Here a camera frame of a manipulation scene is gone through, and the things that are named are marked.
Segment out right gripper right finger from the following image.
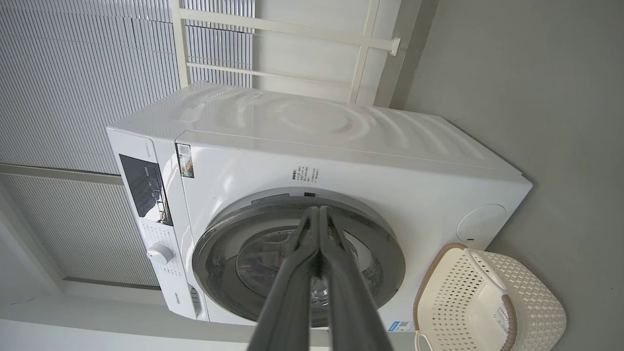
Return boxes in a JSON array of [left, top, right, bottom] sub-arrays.
[[320, 206, 394, 351]]

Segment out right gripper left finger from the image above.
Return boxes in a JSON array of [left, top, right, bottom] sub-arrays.
[[247, 207, 321, 351]]

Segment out round dark glass washer door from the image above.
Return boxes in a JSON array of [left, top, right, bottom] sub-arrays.
[[192, 188, 406, 328]]

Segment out cream perforated laundry basket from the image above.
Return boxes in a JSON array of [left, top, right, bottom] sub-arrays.
[[413, 243, 567, 351]]

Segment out white control dial knob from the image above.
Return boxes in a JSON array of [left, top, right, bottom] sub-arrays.
[[146, 243, 175, 266]]

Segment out white front-load washing machine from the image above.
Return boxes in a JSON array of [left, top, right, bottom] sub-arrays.
[[106, 80, 533, 333]]

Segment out black washing machine display panel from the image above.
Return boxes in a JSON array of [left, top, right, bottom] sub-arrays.
[[119, 154, 174, 226]]

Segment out printed text label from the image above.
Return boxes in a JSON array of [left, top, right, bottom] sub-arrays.
[[292, 166, 321, 185]]

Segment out round drain filter cover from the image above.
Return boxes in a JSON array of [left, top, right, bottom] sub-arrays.
[[456, 204, 507, 242]]

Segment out QR code sticker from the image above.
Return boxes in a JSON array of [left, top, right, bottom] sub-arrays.
[[175, 143, 195, 178]]

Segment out white slatted window blind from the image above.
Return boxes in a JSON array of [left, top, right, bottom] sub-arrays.
[[0, 0, 255, 175], [0, 173, 161, 288]]

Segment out white metal rack frame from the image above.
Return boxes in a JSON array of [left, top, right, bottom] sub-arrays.
[[168, 0, 401, 105]]

